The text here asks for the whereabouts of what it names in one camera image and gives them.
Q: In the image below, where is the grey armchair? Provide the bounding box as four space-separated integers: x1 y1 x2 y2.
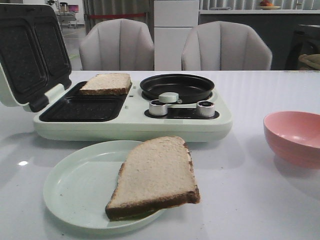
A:
181 21 273 71
79 18 155 71

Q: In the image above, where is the beige cushion at right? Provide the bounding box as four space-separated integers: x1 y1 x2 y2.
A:
298 53 320 71

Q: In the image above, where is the black round frying pan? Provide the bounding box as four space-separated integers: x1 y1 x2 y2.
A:
139 73 215 104

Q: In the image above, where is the left silver control knob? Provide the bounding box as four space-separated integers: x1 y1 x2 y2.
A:
148 99 168 117

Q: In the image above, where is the silver control knob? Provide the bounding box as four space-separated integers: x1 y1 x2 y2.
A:
148 99 168 117
195 100 216 118

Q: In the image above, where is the bread slice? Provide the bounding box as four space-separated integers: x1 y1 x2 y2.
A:
105 136 201 221
79 73 132 96

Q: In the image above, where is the green breakfast maker lid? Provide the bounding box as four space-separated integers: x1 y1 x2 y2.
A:
0 3 72 112

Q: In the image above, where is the green breakfast maker base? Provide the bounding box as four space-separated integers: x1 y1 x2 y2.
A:
33 81 233 142

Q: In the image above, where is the pink bowl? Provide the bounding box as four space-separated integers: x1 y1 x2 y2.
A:
263 111 320 169

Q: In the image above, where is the red barrier belt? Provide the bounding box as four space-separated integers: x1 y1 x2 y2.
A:
87 12 147 19

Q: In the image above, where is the right silver control knob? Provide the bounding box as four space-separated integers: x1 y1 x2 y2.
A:
195 100 216 118

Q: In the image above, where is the fruit bowl on counter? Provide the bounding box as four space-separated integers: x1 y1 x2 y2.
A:
258 0 281 10

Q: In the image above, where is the white cabinet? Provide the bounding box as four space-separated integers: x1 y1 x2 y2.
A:
153 0 199 71

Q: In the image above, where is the right grey armchair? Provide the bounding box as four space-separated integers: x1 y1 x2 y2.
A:
181 21 273 71

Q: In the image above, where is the left grey armchair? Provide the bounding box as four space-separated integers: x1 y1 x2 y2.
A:
79 18 155 71

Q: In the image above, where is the light green round plate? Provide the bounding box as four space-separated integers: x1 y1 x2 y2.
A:
43 140 164 235

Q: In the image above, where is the dark grey counter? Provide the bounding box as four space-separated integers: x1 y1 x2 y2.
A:
198 9 320 70

